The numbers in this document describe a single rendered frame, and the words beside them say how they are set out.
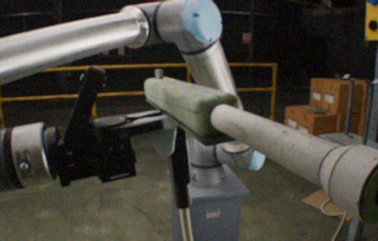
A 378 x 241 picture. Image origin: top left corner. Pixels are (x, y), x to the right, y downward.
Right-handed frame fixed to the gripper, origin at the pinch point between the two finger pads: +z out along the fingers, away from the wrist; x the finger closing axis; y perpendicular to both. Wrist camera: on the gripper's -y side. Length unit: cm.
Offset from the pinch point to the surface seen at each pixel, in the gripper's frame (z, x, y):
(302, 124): 211, -223, 85
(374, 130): 114, -49, 37
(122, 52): 120, -1089, -53
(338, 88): 253, -202, 46
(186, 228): -1.5, 0.0, 20.5
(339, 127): 252, -202, 93
